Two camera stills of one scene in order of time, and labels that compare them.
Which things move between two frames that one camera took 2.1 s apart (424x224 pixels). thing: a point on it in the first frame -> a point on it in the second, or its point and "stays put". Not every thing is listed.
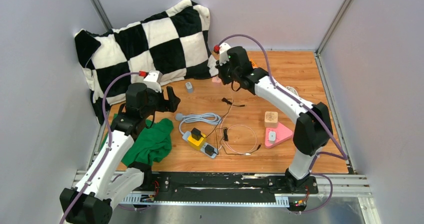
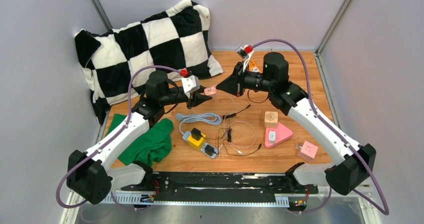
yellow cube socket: [196, 144] stays put
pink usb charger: [216, 80] -> [210, 91]
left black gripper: [169, 105] -> [196, 99]
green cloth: [153, 144] stays put
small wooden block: [271, 119] stays put
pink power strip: [283, 133] stays put
